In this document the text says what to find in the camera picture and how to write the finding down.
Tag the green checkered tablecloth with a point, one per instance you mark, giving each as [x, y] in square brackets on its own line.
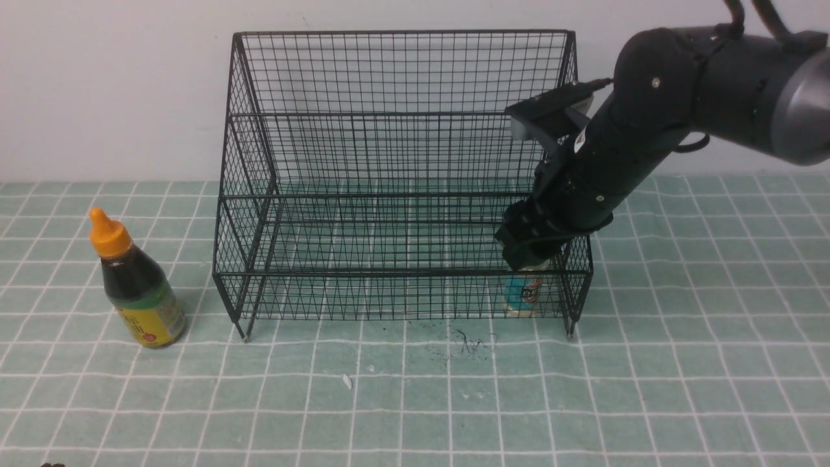
[704, 342]

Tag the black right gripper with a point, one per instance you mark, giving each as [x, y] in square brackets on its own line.
[562, 206]

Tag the seasoning shaker green cap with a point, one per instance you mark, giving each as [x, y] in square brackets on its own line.
[522, 292]

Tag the black wire mesh rack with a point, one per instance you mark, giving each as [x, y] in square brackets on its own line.
[365, 172]

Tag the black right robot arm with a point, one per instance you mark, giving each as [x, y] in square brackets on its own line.
[671, 91]

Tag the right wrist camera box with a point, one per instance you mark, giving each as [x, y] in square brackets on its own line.
[555, 113]

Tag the dark sauce bottle orange cap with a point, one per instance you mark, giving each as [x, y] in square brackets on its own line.
[136, 285]

